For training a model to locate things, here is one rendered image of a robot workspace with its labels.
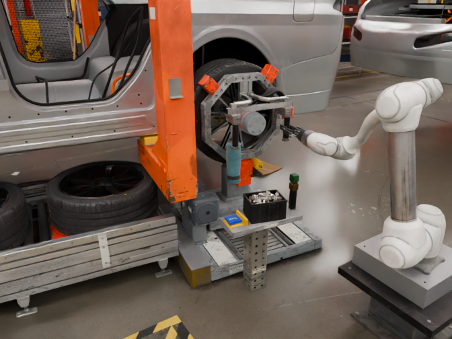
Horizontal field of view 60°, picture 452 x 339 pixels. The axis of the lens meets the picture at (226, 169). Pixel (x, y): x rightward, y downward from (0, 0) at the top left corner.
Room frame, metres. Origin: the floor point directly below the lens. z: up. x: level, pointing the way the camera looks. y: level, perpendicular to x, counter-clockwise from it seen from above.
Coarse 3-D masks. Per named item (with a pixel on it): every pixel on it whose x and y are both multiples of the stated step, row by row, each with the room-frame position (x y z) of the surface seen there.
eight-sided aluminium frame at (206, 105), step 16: (224, 80) 2.31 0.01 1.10; (240, 80) 2.34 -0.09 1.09; (256, 80) 2.39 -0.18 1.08; (208, 96) 2.29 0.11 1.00; (272, 96) 2.49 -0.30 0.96; (208, 112) 2.26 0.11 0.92; (272, 112) 2.50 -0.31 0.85; (208, 128) 2.25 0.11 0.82; (272, 128) 2.48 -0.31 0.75; (208, 144) 2.24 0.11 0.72; (256, 144) 2.46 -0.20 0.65
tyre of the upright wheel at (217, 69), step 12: (216, 60) 2.58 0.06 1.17; (228, 60) 2.53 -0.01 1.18; (204, 72) 2.44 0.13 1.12; (216, 72) 2.37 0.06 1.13; (228, 72) 2.40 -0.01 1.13; (240, 72) 2.43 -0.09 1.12; (252, 72) 2.47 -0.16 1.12; (204, 96) 2.33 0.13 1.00; (204, 144) 2.33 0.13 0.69; (216, 156) 2.36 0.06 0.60
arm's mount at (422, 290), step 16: (368, 240) 1.69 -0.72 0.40; (352, 256) 1.64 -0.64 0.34; (368, 256) 1.57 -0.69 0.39; (448, 256) 1.56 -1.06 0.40; (368, 272) 1.56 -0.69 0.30; (384, 272) 1.49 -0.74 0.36; (400, 272) 1.43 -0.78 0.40; (416, 272) 1.43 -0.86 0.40; (432, 272) 1.43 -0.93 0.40; (448, 272) 1.43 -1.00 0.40; (400, 288) 1.41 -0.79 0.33; (416, 288) 1.36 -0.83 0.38; (432, 288) 1.34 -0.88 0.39; (448, 288) 1.42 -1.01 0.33; (416, 304) 1.34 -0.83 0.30
